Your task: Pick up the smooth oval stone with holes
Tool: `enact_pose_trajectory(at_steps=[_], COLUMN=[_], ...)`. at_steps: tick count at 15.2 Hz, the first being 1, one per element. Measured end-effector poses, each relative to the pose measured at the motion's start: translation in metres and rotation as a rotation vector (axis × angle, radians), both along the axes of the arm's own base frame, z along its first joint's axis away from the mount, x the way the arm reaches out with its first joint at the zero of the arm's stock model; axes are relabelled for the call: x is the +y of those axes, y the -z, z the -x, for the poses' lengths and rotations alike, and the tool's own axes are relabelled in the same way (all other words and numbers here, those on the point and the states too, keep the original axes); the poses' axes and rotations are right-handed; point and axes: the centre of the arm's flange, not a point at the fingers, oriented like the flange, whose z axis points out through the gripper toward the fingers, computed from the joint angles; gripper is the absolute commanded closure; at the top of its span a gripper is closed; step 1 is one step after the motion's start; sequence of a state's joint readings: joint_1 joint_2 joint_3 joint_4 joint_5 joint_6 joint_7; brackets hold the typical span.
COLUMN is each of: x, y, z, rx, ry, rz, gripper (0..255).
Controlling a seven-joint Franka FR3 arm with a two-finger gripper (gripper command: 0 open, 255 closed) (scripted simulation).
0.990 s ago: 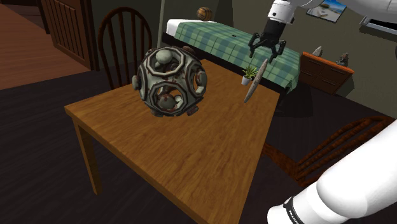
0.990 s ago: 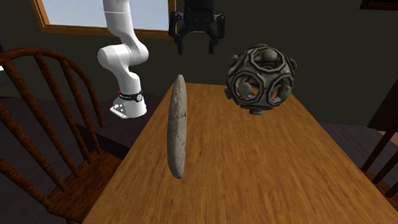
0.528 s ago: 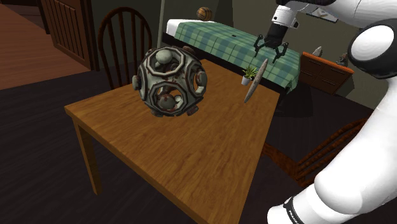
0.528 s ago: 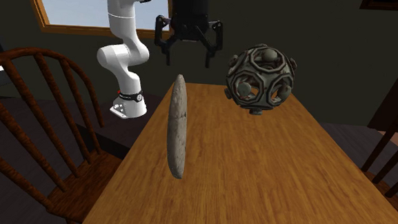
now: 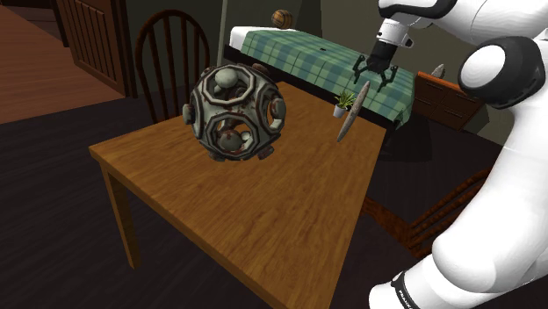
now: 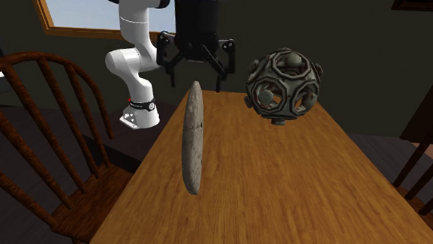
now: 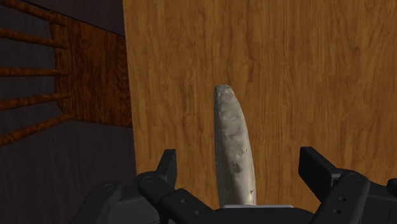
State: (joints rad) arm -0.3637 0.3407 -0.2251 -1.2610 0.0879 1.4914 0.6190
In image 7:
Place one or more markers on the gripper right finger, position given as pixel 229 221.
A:
pixel 350 198

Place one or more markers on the dark wooden slatted chair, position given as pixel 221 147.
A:
pixel 93 77

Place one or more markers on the grey mottled elongated object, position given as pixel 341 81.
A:
pixel 232 149

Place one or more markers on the wooden table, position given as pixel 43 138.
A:
pixel 310 77

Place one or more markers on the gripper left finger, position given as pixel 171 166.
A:
pixel 149 198

